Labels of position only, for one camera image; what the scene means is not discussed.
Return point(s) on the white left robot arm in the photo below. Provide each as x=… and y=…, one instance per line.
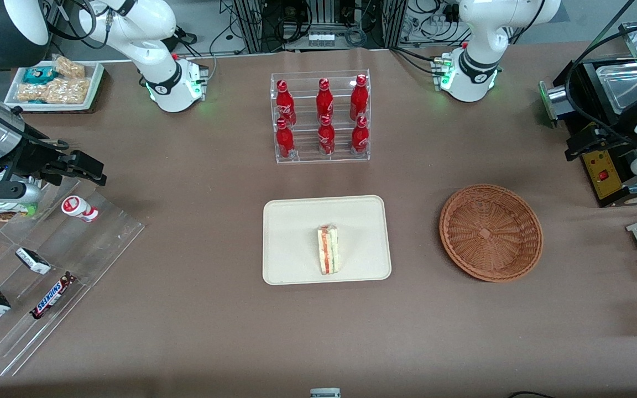
x=479, y=33

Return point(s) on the brown Snickers bar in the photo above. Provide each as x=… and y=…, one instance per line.
x=53, y=296

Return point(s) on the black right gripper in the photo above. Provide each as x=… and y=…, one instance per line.
x=35, y=158

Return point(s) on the grey white device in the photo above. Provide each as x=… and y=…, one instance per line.
x=325, y=393

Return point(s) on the clear acrylic bottle rack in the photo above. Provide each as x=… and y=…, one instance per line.
x=307, y=157

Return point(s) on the triangle sandwich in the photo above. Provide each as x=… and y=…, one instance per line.
x=328, y=249

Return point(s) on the cream rectangular tray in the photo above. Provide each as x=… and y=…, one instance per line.
x=291, y=240

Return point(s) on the black metal appliance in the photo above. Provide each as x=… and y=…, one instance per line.
x=611, y=190

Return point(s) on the white red yogurt bottle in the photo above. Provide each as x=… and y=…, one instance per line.
x=78, y=207

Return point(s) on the white power strip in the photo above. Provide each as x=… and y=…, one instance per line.
x=321, y=39

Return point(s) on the thin dark rod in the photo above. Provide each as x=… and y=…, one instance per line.
x=614, y=23

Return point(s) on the brown wicker basket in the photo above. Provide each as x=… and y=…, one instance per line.
x=490, y=232

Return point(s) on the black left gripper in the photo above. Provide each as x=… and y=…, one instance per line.
x=616, y=135

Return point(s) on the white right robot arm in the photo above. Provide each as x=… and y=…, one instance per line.
x=152, y=27

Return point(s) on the red cola bottle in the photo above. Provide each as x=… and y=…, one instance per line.
x=360, y=138
x=285, y=142
x=324, y=102
x=285, y=105
x=359, y=99
x=326, y=139

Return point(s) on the large clear cracker packet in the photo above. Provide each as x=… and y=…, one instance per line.
x=58, y=91

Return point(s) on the white bottle green cap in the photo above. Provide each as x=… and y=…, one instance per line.
x=11, y=209

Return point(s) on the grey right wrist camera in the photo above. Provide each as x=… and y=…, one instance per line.
x=3, y=192

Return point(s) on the small clear cracker packet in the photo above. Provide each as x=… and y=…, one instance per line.
x=69, y=67

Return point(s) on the clear acrylic stepped display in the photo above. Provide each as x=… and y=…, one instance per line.
x=92, y=254

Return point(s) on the teal snack packet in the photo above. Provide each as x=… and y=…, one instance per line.
x=39, y=74

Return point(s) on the white snack tray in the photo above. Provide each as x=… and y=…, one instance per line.
x=94, y=83

